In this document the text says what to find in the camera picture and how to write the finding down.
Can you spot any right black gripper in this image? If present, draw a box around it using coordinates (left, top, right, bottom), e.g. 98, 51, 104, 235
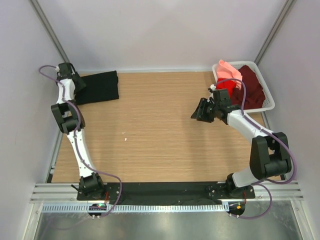
191, 97, 220, 123

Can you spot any black t shirt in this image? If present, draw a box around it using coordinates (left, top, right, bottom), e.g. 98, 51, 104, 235
75, 71, 119, 106

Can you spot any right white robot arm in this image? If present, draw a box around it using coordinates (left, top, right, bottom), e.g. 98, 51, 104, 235
191, 89, 292, 198

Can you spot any red t shirt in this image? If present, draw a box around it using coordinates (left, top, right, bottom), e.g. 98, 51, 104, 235
216, 78, 237, 97

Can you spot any pink t shirt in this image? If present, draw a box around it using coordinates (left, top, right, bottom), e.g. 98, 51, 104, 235
216, 59, 243, 90

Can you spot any maroon t shirt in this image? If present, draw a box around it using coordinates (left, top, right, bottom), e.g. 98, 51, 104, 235
230, 65, 266, 110

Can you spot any white plastic basket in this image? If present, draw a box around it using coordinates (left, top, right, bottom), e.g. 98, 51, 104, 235
212, 61, 275, 113

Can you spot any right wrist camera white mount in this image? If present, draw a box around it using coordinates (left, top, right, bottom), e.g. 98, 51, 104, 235
208, 84, 217, 93

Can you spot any left aluminium frame post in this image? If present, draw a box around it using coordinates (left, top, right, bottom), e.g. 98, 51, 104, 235
29, 0, 70, 62

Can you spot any aluminium frame post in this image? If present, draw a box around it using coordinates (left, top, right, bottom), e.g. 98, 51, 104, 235
254, 0, 297, 65
29, 0, 70, 62

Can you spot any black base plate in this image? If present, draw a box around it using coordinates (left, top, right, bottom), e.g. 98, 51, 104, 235
71, 181, 256, 206

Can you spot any aluminium front rail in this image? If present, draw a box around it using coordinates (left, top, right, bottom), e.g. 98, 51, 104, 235
30, 180, 304, 203

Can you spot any white slotted cable duct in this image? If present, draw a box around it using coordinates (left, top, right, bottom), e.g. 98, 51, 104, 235
41, 202, 229, 214

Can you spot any right aluminium frame post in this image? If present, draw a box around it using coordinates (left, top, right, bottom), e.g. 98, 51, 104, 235
254, 0, 297, 65

